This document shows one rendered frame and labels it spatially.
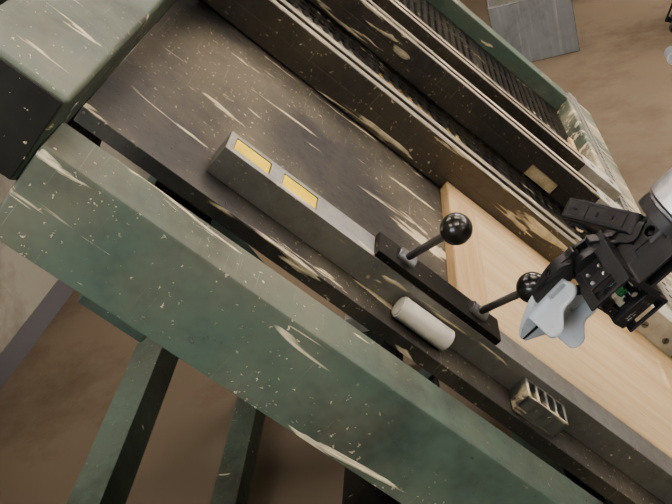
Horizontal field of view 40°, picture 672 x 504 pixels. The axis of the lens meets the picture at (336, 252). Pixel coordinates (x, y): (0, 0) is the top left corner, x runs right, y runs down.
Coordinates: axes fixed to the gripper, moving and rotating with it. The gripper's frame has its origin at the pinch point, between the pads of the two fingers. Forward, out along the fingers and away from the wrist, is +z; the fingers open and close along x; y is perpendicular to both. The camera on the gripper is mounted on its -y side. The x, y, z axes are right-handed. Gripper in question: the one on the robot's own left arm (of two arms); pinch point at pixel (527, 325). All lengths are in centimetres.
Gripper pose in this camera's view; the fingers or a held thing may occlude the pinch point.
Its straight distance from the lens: 106.5
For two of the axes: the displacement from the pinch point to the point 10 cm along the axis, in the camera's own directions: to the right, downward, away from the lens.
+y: 2.1, 6.5, -7.3
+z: -6.2, 6.7, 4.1
